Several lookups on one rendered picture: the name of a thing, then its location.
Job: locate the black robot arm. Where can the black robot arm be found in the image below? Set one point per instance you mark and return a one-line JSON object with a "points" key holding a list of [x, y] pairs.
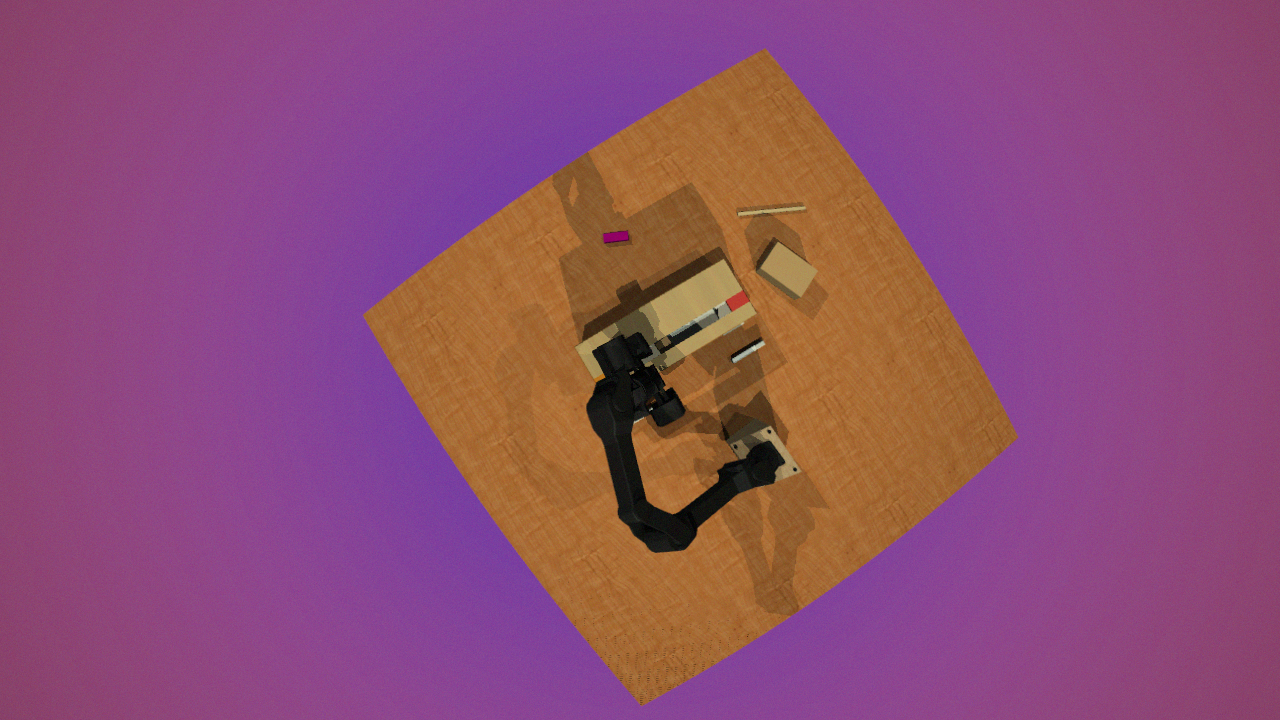
{"points": [[618, 401]]}

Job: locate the beige long thin bar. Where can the beige long thin bar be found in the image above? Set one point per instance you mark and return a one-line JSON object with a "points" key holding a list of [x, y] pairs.
{"points": [[770, 211]]}

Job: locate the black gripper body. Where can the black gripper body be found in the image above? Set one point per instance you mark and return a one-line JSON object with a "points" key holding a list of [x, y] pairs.
{"points": [[669, 409]]}

